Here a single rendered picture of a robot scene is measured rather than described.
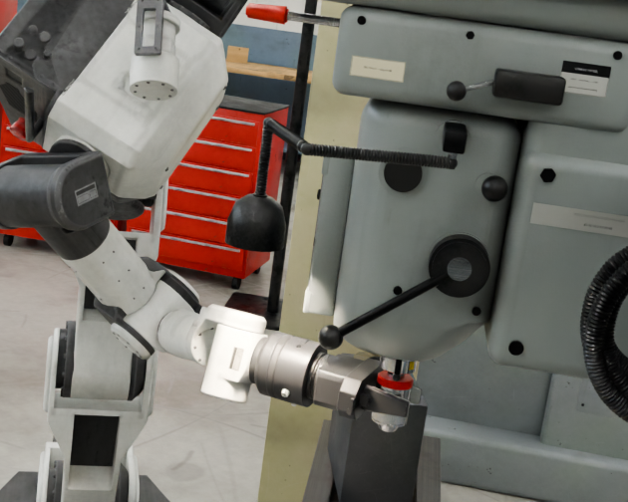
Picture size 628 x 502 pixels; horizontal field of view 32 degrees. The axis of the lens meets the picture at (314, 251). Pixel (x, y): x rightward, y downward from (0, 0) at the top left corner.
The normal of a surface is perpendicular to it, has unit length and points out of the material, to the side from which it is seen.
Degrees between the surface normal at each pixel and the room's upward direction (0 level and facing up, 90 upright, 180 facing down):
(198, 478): 0
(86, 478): 28
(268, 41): 90
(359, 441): 90
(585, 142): 90
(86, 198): 78
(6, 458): 0
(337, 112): 90
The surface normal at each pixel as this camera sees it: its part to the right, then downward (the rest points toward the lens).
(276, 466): -0.11, 0.23
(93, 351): 0.21, 0.11
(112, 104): 0.23, -0.29
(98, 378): 0.18, 0.33
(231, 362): -0.31, -0.13
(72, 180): 0.88, 0.02
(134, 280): 0.68, 0.34
